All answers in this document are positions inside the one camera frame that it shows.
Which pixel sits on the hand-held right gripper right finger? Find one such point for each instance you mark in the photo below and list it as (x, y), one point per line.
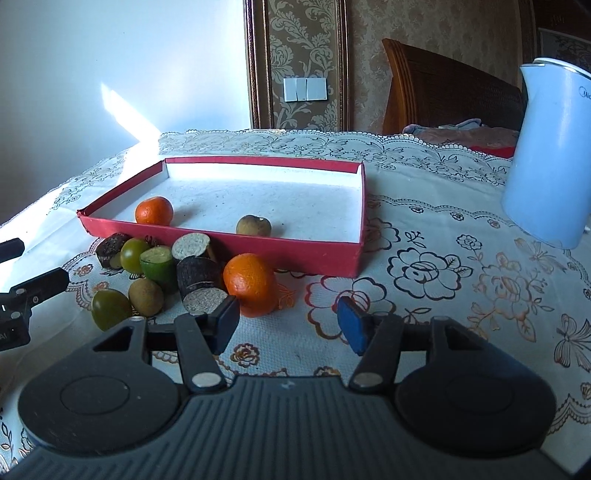
(353, 328)

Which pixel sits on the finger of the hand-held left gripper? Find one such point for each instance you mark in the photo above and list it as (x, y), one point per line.
(41, 282)
(11, 250)

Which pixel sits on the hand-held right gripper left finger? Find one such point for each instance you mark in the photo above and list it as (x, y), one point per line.
(226, 324)

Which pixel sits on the orange mandarin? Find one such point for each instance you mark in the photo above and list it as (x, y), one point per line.
(154, 211)
(250, 285)

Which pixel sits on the small dark sugarcane piece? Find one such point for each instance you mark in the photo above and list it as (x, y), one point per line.
(110, 249)

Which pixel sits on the brown kiwi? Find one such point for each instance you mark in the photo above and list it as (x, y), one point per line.
(253, 226)
(146, 297)

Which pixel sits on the green lime half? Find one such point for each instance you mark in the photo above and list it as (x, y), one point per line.
(158, 263)

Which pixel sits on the green mandarin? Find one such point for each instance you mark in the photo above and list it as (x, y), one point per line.
(111, 310)
(131, 254)

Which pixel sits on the red cardboard box tray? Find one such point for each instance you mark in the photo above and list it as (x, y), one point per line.
(258, 198)

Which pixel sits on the pink blanket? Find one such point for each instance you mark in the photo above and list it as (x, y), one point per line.
(461, 137)

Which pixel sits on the red cloth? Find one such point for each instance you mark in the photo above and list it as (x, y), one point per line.
(498, 152)

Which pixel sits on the light blue cloth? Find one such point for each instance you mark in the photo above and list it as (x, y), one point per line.
(464, 123)

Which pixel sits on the wooden bed headboard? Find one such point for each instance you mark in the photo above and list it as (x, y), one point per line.
(452, 87)

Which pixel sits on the white electric kettle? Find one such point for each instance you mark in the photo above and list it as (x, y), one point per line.
(549, 157)

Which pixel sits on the white wall light switch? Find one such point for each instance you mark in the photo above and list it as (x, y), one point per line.
(305, 88)

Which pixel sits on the ornate wall panel frame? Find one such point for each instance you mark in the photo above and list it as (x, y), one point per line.
(255, 64)
(528, 27)

